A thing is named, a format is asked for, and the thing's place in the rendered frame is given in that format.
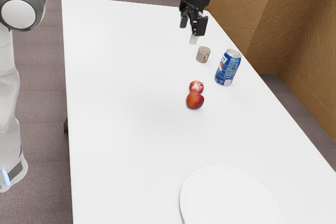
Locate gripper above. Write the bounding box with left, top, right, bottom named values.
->
left=178, top=0, right=212, bottom=46

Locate white plate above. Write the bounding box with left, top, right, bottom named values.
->
left=179, top=165, right=282, bottom=224

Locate small tan cylinder cup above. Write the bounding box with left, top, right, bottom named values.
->
left=195, top=46, right=212, bottom=64

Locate blue soda can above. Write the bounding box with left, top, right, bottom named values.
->
left=214, top=48, right=242, bottom=87

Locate small red apple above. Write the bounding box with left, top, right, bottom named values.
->
left=188, top=80, right=205, bottom=94

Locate red orange peach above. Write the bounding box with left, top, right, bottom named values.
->
left=185, top=92, right=205, bottom=110

